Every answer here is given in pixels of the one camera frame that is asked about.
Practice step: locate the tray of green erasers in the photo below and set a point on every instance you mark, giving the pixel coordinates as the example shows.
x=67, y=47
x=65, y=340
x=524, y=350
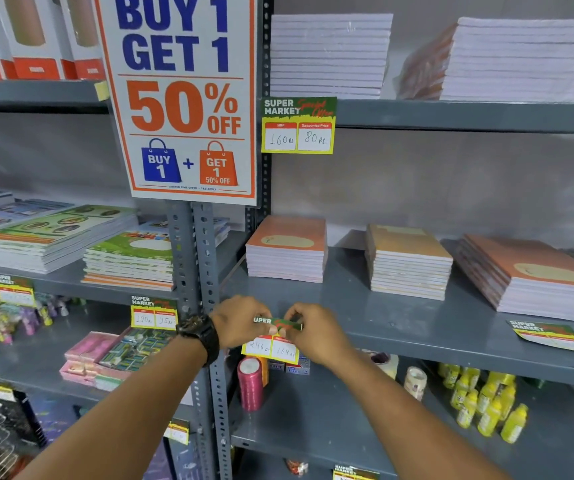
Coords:
x=136, y=347

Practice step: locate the person's right hand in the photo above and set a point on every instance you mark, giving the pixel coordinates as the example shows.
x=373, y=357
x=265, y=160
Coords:
x=319, y=337

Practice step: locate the stack of large orange notebooks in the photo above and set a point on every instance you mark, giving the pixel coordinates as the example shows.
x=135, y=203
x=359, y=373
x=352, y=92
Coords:
x=537, y=282

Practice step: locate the person's right forearm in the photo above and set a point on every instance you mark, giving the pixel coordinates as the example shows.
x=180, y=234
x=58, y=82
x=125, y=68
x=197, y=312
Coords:
x=407, y=424

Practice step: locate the group of yellow glue bottles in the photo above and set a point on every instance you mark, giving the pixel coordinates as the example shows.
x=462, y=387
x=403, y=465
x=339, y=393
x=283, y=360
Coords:
x=487, y=402

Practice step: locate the black wristwatch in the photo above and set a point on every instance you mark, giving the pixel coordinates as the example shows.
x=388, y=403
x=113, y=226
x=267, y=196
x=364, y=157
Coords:
x=202, y=334

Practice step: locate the stack of green oval-print books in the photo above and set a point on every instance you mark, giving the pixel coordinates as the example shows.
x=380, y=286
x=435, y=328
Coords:
x=51, y=239

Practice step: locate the stack of small orange notebooks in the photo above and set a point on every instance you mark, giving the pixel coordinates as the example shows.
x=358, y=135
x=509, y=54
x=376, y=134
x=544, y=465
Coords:
x=287, y=249

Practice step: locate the stack of tan notebooks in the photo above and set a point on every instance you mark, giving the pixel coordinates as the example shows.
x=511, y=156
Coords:
x=409, y=264

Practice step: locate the orange ribbon spool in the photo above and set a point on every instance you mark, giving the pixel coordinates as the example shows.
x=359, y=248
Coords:
x=265, y=370

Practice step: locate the person's left thumb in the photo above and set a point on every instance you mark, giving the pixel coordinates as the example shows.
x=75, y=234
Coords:
x=263, y=328

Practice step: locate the pink ribbon spool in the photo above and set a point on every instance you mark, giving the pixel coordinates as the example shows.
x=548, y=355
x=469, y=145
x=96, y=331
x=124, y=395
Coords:
x=250, y=384

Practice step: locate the person's left hand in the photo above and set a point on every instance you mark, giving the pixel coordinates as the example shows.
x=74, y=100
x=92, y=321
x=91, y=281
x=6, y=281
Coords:
x=234, y=322

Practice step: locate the large white orange promo sign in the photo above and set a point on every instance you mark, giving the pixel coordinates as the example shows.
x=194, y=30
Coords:
x=182, y=94

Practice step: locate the stack of green cartoon notebooks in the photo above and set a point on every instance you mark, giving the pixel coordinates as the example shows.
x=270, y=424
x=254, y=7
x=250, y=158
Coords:
x=129, y=262

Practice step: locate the small red packet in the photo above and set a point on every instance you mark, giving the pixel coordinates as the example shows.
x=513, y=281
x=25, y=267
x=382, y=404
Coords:
x=297, y=467

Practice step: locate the stack of wrapped white notebooks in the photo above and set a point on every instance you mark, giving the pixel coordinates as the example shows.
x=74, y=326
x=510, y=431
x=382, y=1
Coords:
x=517, y=62

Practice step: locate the white tape roll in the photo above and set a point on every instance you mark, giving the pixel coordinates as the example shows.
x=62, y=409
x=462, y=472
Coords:
x=415, y=383
x=387, y=363

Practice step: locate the person's right thumb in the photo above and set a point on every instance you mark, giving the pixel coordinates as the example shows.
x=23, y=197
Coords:
x=292, y=332

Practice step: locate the grey metal shelving rack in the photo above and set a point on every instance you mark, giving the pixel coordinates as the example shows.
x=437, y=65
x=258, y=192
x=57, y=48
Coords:
x=417, y=334
x=66, y=282

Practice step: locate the person's left forearm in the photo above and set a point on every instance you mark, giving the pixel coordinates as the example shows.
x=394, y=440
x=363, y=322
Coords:
x=126, y=419

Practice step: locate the stack of pink eraser boxes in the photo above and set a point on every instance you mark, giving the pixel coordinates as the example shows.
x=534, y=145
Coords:
x=84, y=362

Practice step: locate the pile of colourful small toys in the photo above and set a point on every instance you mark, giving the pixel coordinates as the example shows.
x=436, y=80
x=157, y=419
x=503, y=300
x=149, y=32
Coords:
x=11, y=324

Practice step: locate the row of small blue boxes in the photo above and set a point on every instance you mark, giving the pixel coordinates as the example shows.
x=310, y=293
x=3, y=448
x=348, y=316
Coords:
x=292, y=367

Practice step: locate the small plain yellow label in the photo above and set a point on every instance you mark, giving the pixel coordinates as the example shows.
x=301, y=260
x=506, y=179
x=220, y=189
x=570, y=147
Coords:
x=101, y=90

